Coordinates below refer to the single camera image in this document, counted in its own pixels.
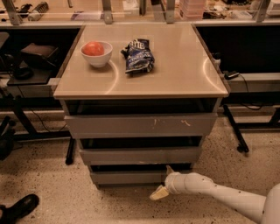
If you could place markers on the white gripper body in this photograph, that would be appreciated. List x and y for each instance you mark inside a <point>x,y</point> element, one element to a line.
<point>174,184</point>

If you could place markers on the grey bottom drawer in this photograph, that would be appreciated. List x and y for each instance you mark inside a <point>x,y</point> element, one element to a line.
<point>127,178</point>

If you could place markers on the grey drawer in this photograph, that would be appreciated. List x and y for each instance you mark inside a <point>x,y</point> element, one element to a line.
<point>127,178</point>
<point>115,126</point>
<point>141,156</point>

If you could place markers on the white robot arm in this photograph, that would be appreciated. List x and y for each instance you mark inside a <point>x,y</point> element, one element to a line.
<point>260,209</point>

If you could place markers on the grey top drawer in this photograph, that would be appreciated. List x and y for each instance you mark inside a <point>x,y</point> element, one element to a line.
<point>115,126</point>

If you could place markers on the grey middle drawer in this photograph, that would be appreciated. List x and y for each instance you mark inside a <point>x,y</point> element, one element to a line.
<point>141,156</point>

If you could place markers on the grey drawer cabinet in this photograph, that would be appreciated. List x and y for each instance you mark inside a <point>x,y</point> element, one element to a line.
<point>183,81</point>

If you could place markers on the black table leg right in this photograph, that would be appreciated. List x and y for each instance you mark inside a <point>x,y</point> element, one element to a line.
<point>242,146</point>

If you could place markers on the black table leg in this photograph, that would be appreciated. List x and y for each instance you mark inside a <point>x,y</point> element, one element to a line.
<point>70,152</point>
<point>242,146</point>

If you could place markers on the black table leg left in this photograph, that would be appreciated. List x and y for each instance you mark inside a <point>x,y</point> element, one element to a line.
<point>70,152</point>

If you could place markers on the black power adapter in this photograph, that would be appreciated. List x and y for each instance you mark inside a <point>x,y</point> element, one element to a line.
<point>231,75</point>

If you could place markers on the blue chip bag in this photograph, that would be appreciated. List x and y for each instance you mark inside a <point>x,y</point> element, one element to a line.
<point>138,56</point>

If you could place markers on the white ceramic bowl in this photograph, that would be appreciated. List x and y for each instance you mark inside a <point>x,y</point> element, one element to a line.
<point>99,61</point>

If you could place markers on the black shoe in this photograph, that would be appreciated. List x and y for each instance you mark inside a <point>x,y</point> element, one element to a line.
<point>10,215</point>

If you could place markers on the red apple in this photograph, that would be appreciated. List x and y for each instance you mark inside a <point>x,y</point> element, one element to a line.
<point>93,48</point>

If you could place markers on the pink stacked containers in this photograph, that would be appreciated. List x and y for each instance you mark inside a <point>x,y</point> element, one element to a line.
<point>191,9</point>

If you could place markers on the black office chair base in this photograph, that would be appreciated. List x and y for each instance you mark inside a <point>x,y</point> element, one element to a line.
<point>6,137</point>

